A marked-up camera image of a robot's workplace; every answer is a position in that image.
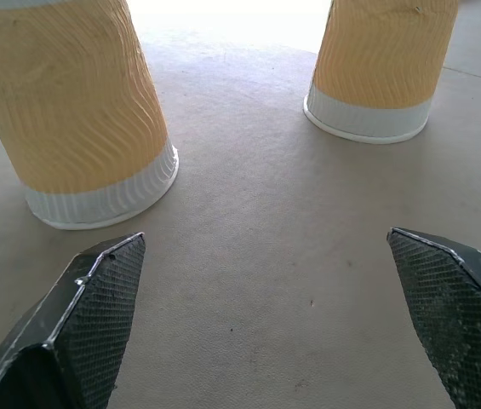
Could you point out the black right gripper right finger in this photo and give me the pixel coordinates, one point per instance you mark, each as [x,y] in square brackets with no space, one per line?
[457,315]

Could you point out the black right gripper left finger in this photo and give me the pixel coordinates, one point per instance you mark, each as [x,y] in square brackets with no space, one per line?
[74,332]

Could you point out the orange ribbed paper cup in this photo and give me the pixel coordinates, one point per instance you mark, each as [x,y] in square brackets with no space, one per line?
[376,72]
[74,115]

